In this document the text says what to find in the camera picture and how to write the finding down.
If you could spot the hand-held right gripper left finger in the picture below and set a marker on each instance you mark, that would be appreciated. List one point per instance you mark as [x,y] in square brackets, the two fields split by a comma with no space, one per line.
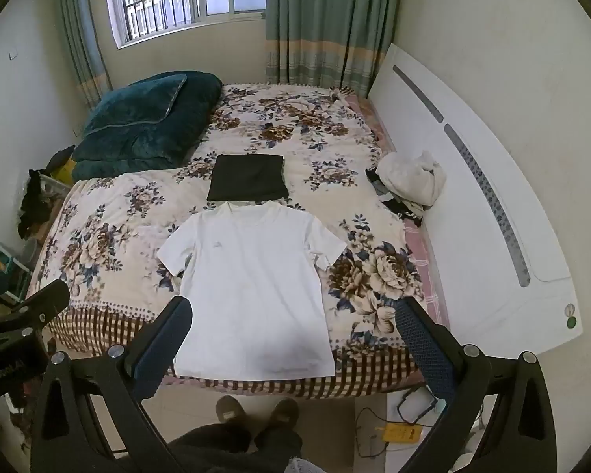
[161,350]

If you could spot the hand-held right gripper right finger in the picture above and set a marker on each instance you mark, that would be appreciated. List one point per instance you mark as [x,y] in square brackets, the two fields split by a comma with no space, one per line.
[426,350]

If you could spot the white t-shirt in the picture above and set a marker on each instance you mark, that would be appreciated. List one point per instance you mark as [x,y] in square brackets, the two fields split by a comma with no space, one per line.
[253,295]

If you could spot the black clothes pile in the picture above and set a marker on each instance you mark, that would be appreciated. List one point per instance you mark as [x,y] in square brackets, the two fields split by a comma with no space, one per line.
[32,207]

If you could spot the dark striped clothes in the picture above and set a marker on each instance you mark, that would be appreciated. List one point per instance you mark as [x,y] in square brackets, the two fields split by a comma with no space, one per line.
[399,204]

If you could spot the grey plastic bucket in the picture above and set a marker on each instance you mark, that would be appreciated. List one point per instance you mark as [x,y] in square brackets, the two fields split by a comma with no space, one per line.
[30,251]

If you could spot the yellow floor device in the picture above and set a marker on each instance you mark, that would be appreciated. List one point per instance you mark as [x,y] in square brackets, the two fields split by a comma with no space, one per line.
[404,433]

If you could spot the person's left shoe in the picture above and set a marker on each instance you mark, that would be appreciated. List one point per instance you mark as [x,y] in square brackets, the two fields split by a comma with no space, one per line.
[231,409]

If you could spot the person's shoe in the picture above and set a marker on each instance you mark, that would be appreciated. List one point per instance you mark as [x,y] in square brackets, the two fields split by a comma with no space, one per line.
[281,414]
[231,409]

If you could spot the pink checked bed sheet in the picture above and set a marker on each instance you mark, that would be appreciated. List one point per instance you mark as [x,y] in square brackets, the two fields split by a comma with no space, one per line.
[426,256]

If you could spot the person's dark pants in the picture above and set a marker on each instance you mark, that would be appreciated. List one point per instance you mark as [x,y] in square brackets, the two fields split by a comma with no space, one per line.
[231,448]

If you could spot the person's right shoe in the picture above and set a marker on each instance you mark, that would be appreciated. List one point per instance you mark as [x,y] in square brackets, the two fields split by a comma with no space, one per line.
[281,414]

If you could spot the yellow bag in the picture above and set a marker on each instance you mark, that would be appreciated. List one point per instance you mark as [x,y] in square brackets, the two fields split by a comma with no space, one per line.
[65,171]

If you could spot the white bed headboard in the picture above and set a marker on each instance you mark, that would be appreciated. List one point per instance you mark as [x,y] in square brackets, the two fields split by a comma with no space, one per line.
[473,217]

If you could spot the round green sticker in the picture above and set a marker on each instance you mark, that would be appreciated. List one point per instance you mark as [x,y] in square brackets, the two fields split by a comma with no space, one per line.
[571,323]

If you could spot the crumpled white cloth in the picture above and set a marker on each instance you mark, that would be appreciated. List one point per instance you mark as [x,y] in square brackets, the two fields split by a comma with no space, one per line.
[411,175]

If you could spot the black folded garment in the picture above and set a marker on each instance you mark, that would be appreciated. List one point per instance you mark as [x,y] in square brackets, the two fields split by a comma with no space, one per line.
[248,177]

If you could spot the teal plush quilt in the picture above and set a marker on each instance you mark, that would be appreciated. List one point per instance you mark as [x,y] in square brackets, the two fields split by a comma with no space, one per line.
[147,123]

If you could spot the floral bed blanket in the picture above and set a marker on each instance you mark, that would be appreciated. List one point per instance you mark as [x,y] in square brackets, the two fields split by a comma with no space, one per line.
[305,123]

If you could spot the narrow green curtain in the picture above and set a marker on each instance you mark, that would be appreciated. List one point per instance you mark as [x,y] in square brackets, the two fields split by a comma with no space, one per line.
[81,34]

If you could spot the wide green curtain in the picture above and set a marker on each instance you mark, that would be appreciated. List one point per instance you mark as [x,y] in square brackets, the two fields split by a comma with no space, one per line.
[325,19]

